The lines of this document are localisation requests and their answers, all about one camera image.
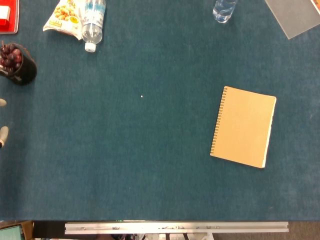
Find kraft cover spiral notebook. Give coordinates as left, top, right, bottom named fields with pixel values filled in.
left=209, top=85, right=277, bottom=169

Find white-capped clear water bottle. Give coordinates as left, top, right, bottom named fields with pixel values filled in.
left=81, top=0, right=107, bottom=53

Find clear plastic water bottle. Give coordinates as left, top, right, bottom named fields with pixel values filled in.
left=212, top=0, right=238, bottom=24

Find black mesh cup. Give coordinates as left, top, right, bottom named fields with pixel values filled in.
left=0, top=42, right=38, bottom=86

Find white yellow snack bag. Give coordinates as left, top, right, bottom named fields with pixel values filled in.
left=42, top=0, right=85, bottom=41

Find dark red fruit bunch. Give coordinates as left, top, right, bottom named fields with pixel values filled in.
left=0, top=41, right=24, bottom=73

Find grey frosted plastic sheet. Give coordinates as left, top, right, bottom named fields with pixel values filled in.
left=264, top=0, right=320, bottom=40

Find red tray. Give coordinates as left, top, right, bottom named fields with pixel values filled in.
left=0, top=0, right=20, bottom=35

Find teal screen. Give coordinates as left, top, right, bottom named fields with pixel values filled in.
left=0, top=224, right=23, bottom=240

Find small white box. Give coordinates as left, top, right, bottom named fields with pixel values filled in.
left=0, top=5, right=12, bottom=20

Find aluminium profile rail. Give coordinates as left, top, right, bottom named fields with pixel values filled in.
left=64, top=221, right=289, bottom=235

